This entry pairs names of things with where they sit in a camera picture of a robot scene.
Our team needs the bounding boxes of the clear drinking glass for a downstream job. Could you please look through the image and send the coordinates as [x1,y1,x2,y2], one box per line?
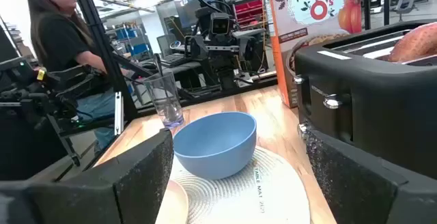
[143,70,185,129]

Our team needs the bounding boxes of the white aluminium bracket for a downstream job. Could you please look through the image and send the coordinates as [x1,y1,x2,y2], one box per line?
[114,92,124,136]

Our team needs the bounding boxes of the black table edge frame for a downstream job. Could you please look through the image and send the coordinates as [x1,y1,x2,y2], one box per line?
[135,74,278,117]

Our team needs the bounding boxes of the black frame post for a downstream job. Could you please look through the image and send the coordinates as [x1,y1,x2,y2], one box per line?
[68,0,139,122]

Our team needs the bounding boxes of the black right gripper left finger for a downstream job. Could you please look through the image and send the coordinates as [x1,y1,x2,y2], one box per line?
[0,128,175,224]

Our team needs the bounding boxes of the orange pumpkin cereal box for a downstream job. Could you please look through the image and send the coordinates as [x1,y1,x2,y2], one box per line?
[261,0,363,109]

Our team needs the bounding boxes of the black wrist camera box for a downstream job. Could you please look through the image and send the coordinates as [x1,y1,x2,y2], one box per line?
[208,12,232,37]

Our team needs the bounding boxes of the round woven cream placemat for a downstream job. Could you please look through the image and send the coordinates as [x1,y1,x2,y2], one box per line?
[169,145,311,224]

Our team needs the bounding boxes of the bagel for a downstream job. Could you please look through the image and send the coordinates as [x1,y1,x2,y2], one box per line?
[389,22,437,64]

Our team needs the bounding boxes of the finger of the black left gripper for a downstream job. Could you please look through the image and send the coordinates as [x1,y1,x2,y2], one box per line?
[188,35,206,60]
[238,33,256,61]

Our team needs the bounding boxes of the pink plate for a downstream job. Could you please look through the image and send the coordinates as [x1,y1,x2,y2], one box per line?
[155,179,190,224]

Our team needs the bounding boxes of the person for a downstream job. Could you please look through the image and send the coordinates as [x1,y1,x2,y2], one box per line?
[25,0,137,150]

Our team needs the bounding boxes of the black toaster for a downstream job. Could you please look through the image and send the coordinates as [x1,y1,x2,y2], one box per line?
[294,20,437,180]

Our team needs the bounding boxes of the blue bowl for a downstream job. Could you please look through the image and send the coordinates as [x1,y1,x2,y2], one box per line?
[173,111,257,181]

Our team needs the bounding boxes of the blue storage bins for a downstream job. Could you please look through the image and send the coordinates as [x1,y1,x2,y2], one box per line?
[115,27,150,57]

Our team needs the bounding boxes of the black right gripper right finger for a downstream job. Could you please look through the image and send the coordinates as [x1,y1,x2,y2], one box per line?
[305,130,437,224]

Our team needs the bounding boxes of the red storage bins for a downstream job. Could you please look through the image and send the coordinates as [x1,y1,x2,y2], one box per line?
[234,0,266,27]

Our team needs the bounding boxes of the black keyboard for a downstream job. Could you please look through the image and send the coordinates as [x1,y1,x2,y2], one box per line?
[160,53,188,68]

